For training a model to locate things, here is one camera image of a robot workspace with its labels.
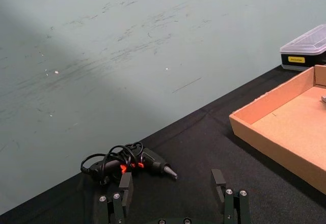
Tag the black table cloth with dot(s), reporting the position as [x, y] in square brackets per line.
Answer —
[193, 163]

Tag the roll of silver tape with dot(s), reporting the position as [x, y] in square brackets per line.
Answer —
[323, 98]

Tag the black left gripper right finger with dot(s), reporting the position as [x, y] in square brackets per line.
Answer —
[219, 183]

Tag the clear plastic case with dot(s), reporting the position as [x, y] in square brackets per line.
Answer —
[304, 49]

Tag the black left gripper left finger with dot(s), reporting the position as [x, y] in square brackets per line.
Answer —
[126, 186]

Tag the shallow brown cardboard tray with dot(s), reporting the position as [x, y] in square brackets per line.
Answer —
[285, 124]

